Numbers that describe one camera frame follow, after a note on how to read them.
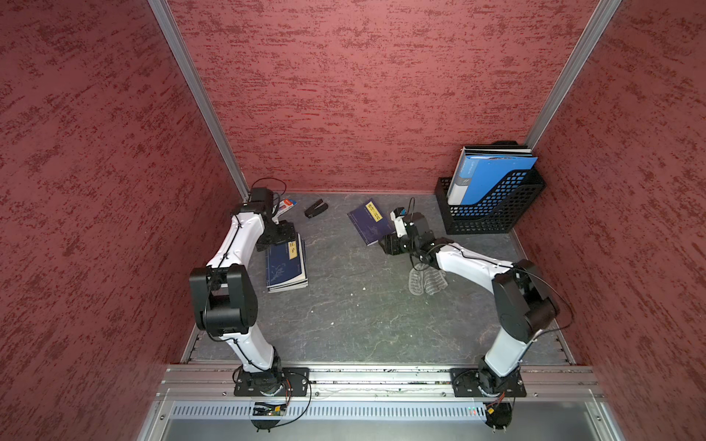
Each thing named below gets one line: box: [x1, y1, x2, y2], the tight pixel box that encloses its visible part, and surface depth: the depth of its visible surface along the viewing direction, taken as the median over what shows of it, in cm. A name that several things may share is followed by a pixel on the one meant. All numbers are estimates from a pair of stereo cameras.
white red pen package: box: [273, 198, 298, 218], surface depth 117 cm
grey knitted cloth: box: [409, 262, 449, 296], surface depth 94 cm
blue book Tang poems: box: [347, 197, 396, 247], surface depth 112 cm
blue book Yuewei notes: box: [266, 275, 308, 294], surface depth 91 cm
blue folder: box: [447, 154, 538, 206], surface depth 96 cm
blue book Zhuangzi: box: [265, 233, 308, 294], surface depth 93 cm
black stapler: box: [303, 198, 329, 219], surface depth 116 cm
